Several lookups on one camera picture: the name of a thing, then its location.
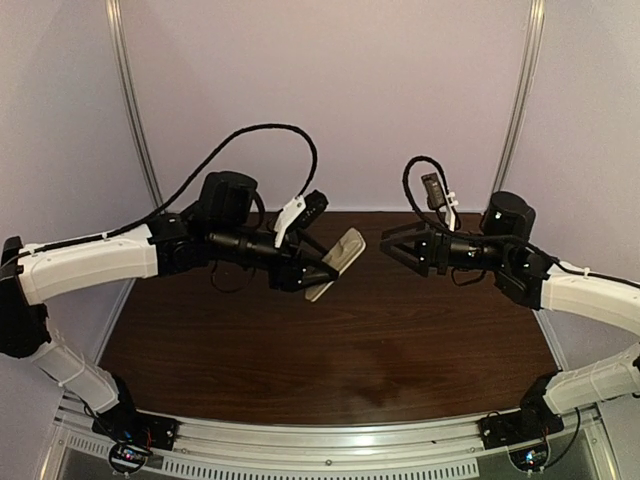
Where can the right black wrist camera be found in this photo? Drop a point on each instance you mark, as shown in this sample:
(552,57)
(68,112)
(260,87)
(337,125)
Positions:
(442,202)

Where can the left aluminium frame post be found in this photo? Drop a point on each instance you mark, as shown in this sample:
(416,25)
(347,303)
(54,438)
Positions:
(117,32)

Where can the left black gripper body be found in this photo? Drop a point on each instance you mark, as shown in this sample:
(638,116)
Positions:
(286,262)

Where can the right aluminium frame post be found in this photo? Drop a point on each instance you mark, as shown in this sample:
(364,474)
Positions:
(527,72)

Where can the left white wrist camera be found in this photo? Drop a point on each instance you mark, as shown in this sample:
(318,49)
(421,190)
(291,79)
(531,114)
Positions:
(286,218)

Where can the front aluminium rail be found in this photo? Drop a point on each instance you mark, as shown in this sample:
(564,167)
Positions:
(450,448)

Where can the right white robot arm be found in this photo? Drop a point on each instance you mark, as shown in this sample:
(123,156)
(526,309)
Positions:
(534,279)

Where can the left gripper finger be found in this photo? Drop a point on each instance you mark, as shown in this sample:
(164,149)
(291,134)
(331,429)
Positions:
(314,275)
(306,238)

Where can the grey remote control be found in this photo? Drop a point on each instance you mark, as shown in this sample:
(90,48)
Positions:
(340,257)

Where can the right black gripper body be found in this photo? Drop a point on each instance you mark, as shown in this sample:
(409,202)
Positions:
(432,253)

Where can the aluminium frame post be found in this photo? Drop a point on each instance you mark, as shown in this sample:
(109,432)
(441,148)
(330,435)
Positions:
(527,72)
(117,32)

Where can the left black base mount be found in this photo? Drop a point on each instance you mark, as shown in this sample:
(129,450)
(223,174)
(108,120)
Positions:
(135,442)

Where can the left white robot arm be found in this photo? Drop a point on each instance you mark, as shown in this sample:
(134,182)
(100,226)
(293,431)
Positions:
(211,230)

